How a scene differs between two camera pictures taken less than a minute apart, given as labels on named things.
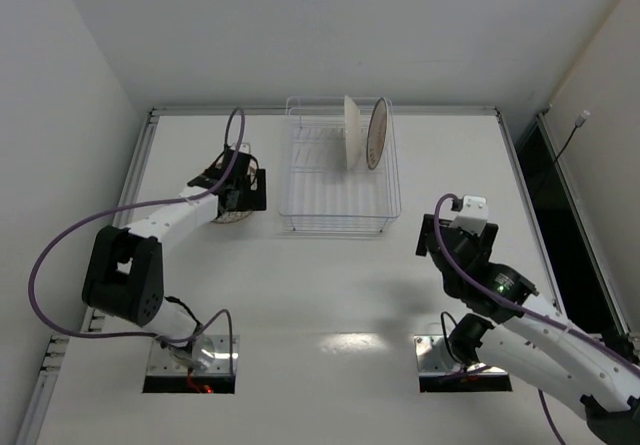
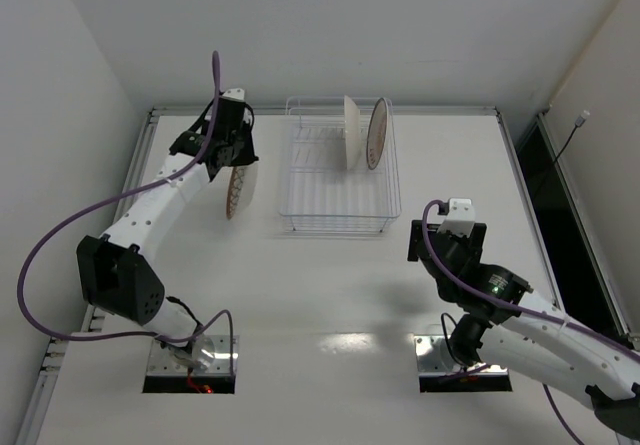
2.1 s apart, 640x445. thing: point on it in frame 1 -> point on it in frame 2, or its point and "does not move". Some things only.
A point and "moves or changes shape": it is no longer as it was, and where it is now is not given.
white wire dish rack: x=318 y=192 does not move
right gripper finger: x=488 y=239 -> x=477 y=240
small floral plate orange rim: x=230 y=217 moves or changes shape
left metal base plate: x=161 y=361 does not move
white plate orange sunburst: x=377 y=133 does not move
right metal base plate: x=434 y=355 does not move
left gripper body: x=257 y=190 -> x=239 y=152
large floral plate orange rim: x=352 y=133 does not move
